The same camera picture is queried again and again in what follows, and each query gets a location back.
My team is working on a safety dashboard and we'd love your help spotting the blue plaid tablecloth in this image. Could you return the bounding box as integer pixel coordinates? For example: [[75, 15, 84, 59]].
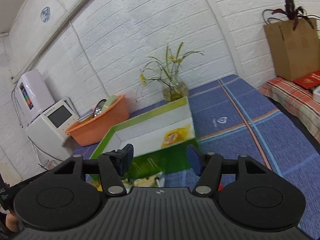
[[72, 74, 320, 240]]

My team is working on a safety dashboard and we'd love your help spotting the brown paper bag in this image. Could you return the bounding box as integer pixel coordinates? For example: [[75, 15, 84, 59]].
[[264, 18, 319, 81]]

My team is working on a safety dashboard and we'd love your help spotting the metal lid in basin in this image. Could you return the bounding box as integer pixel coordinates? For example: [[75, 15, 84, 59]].
[[93, 99, 107, 118]]

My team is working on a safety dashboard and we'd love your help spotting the white appliance with screen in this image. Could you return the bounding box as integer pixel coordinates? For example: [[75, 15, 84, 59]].
[[26, 97, 79, 161]]

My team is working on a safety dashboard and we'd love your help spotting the person's left hand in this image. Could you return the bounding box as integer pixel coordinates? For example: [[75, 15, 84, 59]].
[[5, 212, 20, 233]]

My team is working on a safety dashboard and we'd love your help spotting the orange plaid cloth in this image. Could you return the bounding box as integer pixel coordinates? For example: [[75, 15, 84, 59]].
[[260, 77, 319, 141]]

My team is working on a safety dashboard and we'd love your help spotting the light green plate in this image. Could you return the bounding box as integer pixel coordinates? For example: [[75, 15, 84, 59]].
[[103, 95, 118, 112]]

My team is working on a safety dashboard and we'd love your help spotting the glass vase with flowers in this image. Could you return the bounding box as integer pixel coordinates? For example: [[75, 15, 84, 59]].
[[139, 42, 204, 102]]

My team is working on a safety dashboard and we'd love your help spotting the green cardboard box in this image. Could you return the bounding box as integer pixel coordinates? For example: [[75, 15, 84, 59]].
[[90, 97, 197, 180]]

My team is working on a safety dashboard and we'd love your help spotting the white water purifier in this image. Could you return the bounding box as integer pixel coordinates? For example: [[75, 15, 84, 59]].
[[15, 69, 55, 124]]

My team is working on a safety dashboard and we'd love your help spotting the orange plastic basin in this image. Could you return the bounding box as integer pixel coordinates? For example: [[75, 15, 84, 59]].
[[65, 94, 129, 146]]

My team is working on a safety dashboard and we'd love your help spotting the dark purple plant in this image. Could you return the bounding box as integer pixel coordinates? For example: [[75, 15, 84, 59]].
[[261, 0, 319, 31]]

